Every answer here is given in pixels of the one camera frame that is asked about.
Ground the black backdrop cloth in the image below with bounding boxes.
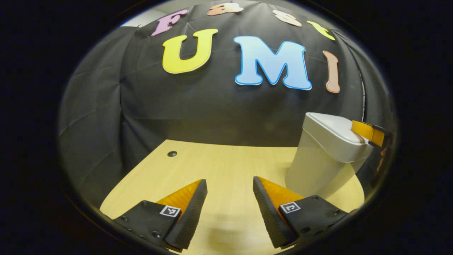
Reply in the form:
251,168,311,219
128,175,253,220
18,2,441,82
58,0,397,209

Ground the wooden desktop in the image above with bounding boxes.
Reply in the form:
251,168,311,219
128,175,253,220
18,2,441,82
100,139,365,255

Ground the white desktop garbage bin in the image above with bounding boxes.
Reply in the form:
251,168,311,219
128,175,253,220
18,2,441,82
285,112,374,200

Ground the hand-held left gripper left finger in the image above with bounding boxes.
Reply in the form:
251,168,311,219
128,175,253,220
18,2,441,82
113,179,208,254

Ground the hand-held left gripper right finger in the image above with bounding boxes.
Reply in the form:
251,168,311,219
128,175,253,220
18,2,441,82
252,176,350,250

